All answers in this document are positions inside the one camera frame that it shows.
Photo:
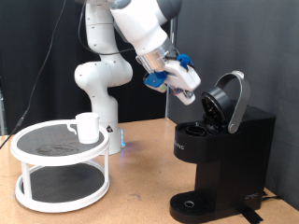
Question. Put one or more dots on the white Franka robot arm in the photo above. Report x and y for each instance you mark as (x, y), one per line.
(102, 74)

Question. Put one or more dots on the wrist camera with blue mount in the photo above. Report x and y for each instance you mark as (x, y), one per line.
(155, 80)

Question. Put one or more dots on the black Keurig coffee machine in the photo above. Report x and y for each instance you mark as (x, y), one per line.
(239, 161)

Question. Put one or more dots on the white ceramic mug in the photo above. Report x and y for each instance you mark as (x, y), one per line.
(88, 128)

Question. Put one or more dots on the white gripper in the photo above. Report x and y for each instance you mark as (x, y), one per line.
(182, 76)

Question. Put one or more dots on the black tape strip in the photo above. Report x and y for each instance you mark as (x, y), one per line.
(251, 216)

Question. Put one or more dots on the white two-tier turntable stand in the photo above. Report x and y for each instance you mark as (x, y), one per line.
(62, 186)

